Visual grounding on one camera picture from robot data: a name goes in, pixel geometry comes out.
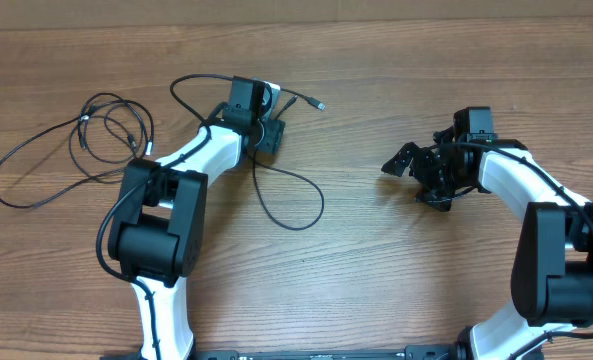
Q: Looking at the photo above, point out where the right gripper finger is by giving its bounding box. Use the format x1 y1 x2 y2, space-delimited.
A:
381 142 419 176
414 192 452 212

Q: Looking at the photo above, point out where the black cable with USB plug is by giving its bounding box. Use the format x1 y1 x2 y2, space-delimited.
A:
68 92 155 184

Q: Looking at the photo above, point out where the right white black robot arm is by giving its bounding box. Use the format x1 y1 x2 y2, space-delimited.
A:
381 107 593 359

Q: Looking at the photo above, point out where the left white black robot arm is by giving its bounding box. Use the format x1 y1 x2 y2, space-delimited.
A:
96 76 284 359

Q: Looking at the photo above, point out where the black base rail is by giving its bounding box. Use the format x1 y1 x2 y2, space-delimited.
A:
100 342 545 360

